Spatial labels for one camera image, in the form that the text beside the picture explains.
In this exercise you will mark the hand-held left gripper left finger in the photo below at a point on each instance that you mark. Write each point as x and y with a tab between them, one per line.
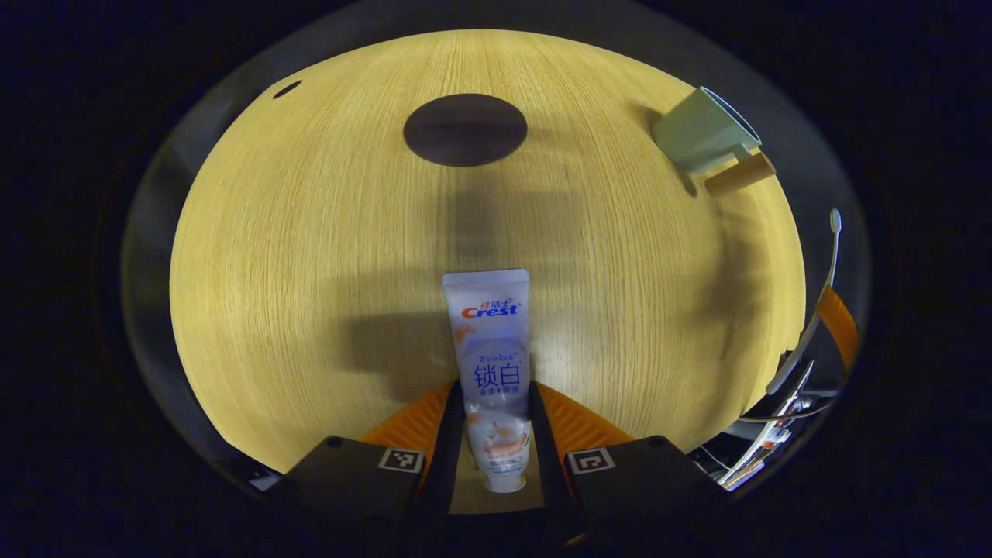
448	449

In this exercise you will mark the white toothpaste tube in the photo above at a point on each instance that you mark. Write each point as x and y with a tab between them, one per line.
490	349

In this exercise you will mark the white toothbrush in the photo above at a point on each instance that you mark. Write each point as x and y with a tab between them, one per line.
828	279

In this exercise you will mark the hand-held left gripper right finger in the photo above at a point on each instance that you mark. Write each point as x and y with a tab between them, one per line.
546	457

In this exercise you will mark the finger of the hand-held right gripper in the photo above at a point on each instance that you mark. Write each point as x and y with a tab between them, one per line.
841	325

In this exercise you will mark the dark round coaster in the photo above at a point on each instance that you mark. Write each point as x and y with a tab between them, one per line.
465	130

